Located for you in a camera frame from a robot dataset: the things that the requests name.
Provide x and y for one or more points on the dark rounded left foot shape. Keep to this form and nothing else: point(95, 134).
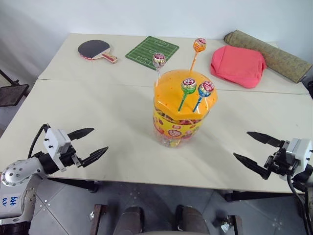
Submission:
point(129, 220)

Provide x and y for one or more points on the rolled olive mat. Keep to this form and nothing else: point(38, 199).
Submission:
point(269, 55)

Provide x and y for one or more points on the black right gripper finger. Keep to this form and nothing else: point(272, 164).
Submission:
point(264, 138)
point(249, 164)

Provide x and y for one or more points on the orange-stick lollipop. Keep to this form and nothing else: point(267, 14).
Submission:
point(199, 46)

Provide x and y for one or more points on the dark metal rack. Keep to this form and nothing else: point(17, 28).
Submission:
point(12, 94)

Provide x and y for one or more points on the dark rounded right foot shape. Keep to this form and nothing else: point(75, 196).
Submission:
point(193, 219)

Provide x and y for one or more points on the folded pink cloth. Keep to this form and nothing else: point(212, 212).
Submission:
point(237, 66)

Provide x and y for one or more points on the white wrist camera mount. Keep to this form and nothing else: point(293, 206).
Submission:
point(55, 144)
point(299, 151)

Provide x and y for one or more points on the green football field mat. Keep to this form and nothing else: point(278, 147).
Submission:
point(151, 50)

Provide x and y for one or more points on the dark rounded foot shape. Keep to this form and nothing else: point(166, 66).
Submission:
point(193, 219)
point(129, 220)

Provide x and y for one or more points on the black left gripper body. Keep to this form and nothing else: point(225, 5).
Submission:
point(71, 156)

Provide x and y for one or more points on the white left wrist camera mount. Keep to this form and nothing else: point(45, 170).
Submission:
point(55, 144)

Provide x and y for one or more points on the black table leg frame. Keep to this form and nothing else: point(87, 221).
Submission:
point(73, 183)

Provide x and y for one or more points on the orange-lidded lollipop jar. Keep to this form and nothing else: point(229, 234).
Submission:
point(183, 107)

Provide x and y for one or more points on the green-stick lollipop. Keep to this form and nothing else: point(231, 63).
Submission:
point(187, 86)

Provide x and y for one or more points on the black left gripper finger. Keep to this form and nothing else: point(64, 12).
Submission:
point(95, 156)
point(80, 133)

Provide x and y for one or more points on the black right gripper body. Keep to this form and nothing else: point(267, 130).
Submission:
point(278, 161)

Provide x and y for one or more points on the black table tennis paddle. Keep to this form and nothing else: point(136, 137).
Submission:
point(95, 51)

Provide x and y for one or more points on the blue-stick lollipop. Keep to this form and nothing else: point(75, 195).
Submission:
point(205, 90)

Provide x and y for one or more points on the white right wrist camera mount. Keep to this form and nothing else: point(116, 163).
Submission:
point(299, 151)

